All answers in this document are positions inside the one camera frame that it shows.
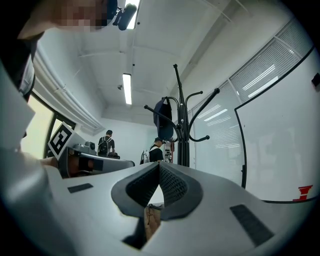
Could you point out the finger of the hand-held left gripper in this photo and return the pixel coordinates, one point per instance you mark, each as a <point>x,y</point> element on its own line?
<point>115,163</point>

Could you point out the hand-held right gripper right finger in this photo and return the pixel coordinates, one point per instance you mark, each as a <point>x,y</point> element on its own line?
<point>215,197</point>

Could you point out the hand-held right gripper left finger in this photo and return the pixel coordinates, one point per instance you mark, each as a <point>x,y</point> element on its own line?
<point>87,200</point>

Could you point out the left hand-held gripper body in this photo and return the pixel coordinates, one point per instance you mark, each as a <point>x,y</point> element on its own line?
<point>62,142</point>

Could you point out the black coat rack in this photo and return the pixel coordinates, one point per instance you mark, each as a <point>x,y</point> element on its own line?
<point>184,140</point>

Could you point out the blue cloth garment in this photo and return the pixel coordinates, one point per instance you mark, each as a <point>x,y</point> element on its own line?
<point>163,120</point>

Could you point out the person's left forearm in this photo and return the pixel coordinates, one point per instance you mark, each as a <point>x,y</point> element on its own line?
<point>48,162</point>

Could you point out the person's left hand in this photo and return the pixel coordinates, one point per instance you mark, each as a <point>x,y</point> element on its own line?
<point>72,163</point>

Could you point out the black backpack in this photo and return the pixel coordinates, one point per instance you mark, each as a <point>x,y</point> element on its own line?
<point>103,146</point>

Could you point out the black framed window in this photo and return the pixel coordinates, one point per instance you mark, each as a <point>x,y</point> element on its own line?
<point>37,130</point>

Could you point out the white table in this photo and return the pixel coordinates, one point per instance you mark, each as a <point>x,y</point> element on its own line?
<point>156,196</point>

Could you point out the long ceiling light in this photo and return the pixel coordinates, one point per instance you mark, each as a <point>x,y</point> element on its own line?
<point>133,5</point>
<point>127,88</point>

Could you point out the small ceiling sensor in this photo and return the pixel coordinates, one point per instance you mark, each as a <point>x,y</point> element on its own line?
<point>120,87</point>

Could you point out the white whiteboard on black stand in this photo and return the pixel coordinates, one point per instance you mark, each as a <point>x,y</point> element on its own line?
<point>280,137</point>

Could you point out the person's black shirt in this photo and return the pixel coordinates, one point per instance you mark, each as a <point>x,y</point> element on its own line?
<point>15,62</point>

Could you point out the person's head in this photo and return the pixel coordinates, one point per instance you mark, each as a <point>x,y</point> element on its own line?
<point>62,15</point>

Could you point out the black whiteboard eraser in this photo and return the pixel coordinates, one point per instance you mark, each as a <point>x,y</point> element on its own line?
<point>316,81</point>

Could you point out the grey gripper camera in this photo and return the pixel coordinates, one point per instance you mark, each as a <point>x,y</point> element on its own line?
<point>88,146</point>

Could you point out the white wall pipes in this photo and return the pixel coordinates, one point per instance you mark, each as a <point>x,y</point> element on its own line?
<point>72,105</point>

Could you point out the black head camera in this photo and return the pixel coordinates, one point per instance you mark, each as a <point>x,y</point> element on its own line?
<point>126,16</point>

